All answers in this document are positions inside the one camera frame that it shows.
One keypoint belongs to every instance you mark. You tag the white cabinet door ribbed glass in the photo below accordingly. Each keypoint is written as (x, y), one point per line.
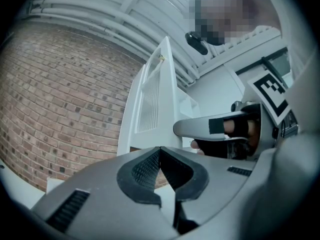
(165, 96)

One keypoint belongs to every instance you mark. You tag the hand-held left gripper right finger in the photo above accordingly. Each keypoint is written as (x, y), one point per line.
(220, 179)

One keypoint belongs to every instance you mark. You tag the white desk with drawers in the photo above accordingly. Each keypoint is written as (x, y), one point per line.
(166, 195)

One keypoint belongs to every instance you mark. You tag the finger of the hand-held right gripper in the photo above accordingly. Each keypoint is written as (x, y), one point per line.
(190, 129)

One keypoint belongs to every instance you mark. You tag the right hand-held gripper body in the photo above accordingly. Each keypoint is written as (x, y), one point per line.
(267, 131)

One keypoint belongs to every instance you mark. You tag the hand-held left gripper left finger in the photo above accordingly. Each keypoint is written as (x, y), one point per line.
(100, 184)

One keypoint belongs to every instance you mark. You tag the person's head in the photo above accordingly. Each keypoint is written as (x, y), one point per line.
(225, 14)

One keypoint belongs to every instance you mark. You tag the person's right hand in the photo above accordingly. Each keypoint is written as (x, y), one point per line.
(215, 149)

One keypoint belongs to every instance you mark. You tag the black head camera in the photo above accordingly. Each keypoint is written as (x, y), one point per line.
(197, 42)

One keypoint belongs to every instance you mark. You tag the yellow tape piece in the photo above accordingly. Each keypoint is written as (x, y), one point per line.
(162, 57)

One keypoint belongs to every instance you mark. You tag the long white desk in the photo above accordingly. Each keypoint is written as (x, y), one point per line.
(17, 184)

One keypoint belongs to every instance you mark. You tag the dark framed glass window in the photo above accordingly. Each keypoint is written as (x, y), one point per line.
(277, 64)

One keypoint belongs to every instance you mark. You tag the white cubby shelf unit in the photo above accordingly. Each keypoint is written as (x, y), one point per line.
(186, 109)

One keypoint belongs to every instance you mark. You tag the bundle of white ceiling pipes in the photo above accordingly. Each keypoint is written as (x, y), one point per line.
(112, 21)

